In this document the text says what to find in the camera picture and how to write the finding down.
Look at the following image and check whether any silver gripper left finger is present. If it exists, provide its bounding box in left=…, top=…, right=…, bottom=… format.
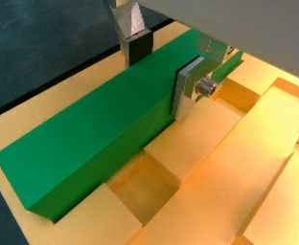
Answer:
left=105, top=0, right=154, bottom=67

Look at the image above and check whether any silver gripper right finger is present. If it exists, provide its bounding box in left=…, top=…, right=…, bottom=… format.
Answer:
left=172, top=33, right=236, bottom=121

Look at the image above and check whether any green long block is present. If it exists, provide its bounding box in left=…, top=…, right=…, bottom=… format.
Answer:
left=0, top=28, right=246, bottom=224

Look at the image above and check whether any yellow slotted board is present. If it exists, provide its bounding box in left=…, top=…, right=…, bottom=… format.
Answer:
left=0, top=20, right=299, bottom=245

